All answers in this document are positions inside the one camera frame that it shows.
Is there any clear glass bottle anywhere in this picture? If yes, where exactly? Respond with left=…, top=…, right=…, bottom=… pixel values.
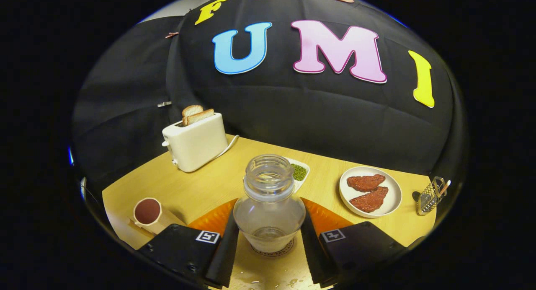
left=233, top=154, right=306, bottom=254

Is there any white round plate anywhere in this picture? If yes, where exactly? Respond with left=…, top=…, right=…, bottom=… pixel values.
left=339, top=166, right=402, bottom=218

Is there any gold wire mesh holder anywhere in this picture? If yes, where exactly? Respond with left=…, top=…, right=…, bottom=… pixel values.
left=417, top=176, right=451, bottom=216

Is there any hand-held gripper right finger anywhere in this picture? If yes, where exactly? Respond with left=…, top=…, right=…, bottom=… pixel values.
left=299, top=198, right=407, bottom=288

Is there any brown meat patty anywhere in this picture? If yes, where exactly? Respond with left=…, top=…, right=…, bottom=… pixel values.
left=347, top=174, right=386, bottom=193
left=349, top=186, right=389, bottom=213

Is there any beige cup with wooden handle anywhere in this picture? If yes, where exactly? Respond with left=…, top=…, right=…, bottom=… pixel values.
left=133, top=197, right=187, bottom=235

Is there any wooden table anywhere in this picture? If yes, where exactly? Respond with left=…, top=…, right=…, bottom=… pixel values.
left=102, top=134, right=437, bottom=290

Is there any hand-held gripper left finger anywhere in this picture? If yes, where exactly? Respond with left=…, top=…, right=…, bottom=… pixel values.
left=138, top=198, right=240, bottom=288

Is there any round cork coaster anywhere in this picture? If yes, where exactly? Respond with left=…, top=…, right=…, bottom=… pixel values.
left=250, top=236, right=296, bottom=257

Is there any white toaster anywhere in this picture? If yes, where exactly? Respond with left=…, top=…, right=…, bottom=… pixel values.
left=162, top=112, right=229, bottom=173

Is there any white divided grain dish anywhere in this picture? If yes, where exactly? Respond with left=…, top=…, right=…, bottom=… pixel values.
left=285, top=157, right=310, bottom=193

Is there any white toaster cable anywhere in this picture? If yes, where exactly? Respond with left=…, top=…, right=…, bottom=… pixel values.
left=216, top=135, right=240, bottom=158

